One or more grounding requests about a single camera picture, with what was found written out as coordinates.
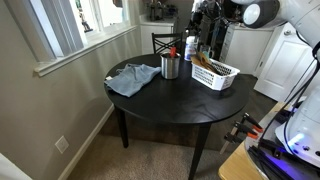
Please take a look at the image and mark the black round table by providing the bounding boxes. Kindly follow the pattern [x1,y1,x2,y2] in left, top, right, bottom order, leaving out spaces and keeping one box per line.
[103,53,251,180]

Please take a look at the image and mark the black aluminium rails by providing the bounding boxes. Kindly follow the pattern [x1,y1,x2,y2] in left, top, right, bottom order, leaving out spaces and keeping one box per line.
[248,137,296,180]

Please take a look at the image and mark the red spatula with pale handle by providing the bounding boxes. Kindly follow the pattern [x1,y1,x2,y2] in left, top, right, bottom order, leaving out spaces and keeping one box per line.
[169,46,178,60]

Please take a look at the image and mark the white framed window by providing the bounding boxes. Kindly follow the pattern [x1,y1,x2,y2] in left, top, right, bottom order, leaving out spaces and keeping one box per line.
[29,0,138,78]

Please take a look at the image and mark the clear jar white lid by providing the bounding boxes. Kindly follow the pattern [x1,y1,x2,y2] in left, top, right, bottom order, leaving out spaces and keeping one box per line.
[183,35,200,62]

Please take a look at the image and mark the blue cloth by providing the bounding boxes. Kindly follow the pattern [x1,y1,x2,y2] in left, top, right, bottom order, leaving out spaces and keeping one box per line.
[103,63,163,98]

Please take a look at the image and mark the wooden spoon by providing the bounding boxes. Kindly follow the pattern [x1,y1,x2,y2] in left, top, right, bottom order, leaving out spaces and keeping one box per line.
[199,52,221,76]

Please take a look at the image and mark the white wall outlet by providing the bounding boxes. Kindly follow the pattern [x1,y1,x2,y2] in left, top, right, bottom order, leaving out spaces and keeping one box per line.
[54,135,70,155]

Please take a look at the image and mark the wooden workbench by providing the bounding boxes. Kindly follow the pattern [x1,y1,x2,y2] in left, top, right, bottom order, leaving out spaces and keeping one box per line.
[218,101,291,180]

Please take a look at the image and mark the wooden spatula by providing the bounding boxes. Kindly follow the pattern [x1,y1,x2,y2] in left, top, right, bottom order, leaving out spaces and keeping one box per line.
[190,55,205,69]

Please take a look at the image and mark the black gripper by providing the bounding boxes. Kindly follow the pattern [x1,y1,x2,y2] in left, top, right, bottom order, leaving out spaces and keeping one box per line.
[198,13,228,51]

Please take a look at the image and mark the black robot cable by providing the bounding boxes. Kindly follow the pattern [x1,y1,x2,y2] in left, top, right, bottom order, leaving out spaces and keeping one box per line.
[259,41,320,151]

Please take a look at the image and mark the steel cutlery holder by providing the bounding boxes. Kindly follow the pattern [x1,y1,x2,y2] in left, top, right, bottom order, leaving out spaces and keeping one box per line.
[160,52,182,81]

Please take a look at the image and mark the small figurine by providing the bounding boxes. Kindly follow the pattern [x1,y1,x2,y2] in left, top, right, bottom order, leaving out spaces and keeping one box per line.
[77,1,94,34]

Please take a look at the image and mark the white panel door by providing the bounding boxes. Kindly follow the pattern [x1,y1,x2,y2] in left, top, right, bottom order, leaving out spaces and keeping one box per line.
[253,21,320,103]

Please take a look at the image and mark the black orange clamp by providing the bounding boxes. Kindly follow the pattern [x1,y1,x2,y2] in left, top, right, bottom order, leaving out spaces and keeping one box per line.
[240,112,264,134]
[219,121,260,155]

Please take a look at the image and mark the black metal chair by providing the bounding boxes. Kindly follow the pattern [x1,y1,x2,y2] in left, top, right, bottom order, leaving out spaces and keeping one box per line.
[151,31,184,56]

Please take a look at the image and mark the white kitchen cabinet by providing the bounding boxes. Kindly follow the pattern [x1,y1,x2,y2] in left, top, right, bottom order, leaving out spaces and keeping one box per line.
[139,14,178,56]

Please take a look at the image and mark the white plastic basket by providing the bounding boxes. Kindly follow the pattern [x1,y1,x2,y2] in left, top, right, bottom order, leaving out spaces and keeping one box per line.
[190,58,241,92]

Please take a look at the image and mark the grey robot mounting plate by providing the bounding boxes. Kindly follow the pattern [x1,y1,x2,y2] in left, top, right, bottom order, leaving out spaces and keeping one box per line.
[243,111,320,180]

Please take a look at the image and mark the teal spatula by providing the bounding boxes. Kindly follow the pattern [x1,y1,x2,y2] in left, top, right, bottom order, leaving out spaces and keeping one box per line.
[201,50,212,62]

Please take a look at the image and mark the dark countertop appliances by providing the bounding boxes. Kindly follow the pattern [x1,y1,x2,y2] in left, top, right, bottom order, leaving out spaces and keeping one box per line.
[145,0,178,22]

